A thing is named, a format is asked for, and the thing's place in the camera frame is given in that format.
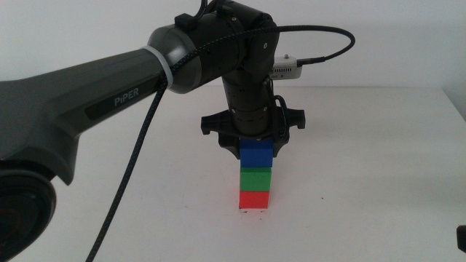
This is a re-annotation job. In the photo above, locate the blue cube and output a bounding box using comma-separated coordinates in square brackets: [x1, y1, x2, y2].
[239, 137, 275, 169]

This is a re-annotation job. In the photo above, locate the green cube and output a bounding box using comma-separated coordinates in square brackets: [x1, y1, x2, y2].
[239, 167, 273, 193]

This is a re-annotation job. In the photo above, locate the red cube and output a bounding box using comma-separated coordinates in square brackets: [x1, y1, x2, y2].
[238, 191, 271, 210]

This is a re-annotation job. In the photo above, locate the left gripper thin black cable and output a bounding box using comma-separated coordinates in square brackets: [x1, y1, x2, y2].
[269, 78, 289, 143]

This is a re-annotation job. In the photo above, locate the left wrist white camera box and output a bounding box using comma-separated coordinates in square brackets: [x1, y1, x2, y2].
[269, 54, 304, 80]

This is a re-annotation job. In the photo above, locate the left arm white cable tie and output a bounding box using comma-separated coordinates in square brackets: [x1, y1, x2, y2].
[141, 44, 174, 87]

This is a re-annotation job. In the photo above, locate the left arm thin plug cable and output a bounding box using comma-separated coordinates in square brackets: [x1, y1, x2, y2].
[174, 0, 209, 31]

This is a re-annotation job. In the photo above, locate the left arm braided camera cable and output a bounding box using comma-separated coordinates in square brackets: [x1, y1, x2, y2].
[84, 24, 357, 262]

